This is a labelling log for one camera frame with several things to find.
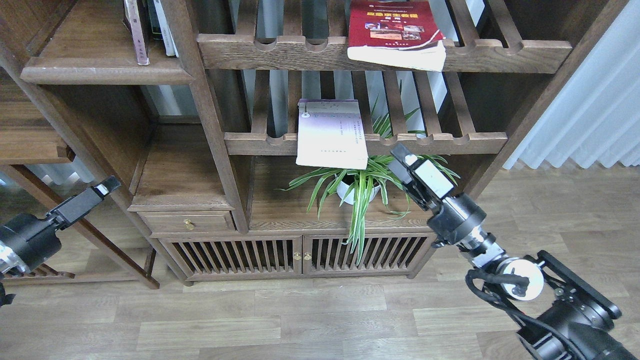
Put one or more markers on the white pleated curtain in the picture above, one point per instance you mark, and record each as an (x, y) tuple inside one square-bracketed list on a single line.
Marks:
[(595, 119)]

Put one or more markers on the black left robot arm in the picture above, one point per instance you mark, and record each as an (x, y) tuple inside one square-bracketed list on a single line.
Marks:
[(27, 241)]

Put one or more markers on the green spider plant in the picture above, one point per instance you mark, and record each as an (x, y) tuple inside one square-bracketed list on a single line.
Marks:
[(377, 170)]

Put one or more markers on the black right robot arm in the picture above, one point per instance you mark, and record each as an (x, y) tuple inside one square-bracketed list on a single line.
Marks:
[(560, 315)]

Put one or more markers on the brass drawer knob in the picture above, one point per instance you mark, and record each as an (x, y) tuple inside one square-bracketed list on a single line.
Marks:
[(189, 225)]

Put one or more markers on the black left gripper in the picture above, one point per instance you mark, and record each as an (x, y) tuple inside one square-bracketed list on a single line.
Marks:
[(61, 217)]

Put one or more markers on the white lavender paperback book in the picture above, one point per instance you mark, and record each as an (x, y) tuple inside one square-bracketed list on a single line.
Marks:
[(331, 134)]

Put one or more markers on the white upright book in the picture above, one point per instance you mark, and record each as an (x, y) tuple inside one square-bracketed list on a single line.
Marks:
[(167, 37)]

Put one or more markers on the dark wooden bookshelf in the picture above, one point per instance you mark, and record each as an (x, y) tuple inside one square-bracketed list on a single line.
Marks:
[(211, 135)]

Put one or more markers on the maroon book white characters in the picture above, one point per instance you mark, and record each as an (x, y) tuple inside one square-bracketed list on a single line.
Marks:
[(137, 22)]

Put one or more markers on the red paperback book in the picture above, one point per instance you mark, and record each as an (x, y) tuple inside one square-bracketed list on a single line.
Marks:
[(401, 34)]

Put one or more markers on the wooden side rack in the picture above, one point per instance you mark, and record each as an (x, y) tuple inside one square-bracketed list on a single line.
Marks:
[(21, 257)]

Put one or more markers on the green spine upright book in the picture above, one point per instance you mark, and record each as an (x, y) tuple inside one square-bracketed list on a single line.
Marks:
[(156, 30)]

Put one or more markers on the white plant pot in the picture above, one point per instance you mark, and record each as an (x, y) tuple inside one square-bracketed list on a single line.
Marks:
[(343, 187)]

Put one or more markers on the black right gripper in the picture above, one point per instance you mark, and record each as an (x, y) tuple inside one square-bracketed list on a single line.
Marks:
[(457, 220)]

